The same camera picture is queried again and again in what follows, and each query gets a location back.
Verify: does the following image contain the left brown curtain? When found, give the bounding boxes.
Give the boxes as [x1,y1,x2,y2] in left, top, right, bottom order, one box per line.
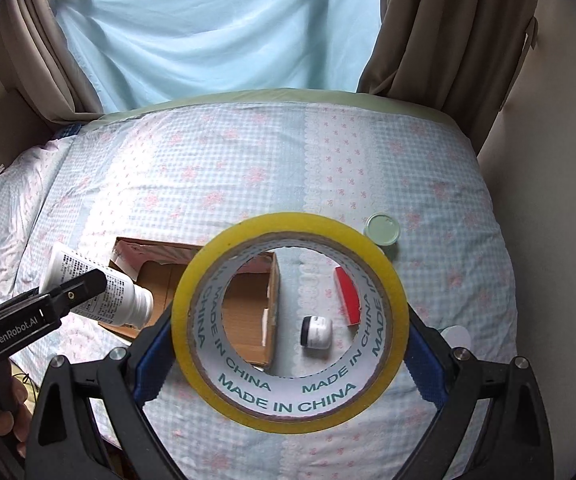
[0,0,103,125]

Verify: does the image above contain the small black white jar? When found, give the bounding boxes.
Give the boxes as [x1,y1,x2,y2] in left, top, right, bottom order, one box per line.
[300,315,332,350]

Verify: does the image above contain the pale green lid jar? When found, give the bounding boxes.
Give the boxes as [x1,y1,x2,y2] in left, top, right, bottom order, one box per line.
[364,212,401,247]

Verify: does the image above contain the white earbuds case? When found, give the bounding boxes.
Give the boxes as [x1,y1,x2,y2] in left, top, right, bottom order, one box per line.
[441,325,472,350]

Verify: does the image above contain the light blue hanging sheet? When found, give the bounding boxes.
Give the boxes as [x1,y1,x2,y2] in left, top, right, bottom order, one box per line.
[51,0,380,113]

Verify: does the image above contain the right brown curtain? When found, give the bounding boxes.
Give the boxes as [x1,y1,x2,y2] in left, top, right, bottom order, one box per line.
[357,0,538,151]

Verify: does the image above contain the yellow tape roll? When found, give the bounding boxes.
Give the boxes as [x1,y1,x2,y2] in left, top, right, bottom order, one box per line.
[172,212,409,434]

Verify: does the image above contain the brown curtain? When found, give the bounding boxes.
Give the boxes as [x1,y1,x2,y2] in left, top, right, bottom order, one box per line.
[357,0,538,151]
[0,0,103,125]

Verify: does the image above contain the white pill bottle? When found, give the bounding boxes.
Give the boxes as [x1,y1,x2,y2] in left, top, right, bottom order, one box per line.
[38,244,154,328]

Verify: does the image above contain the person's left hand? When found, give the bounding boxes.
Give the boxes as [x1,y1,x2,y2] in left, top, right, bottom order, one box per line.
[0,377,32,457]

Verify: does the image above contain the checkered floral bedspread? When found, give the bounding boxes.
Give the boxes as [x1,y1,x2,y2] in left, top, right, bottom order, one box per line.
[0,102,517,479]

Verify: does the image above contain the cardboard box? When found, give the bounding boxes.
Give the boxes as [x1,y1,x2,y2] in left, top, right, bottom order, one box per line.
[110,237,280,370]

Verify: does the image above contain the red rectangular box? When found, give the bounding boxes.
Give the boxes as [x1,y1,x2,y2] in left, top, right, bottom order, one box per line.
[333,266,361,326]

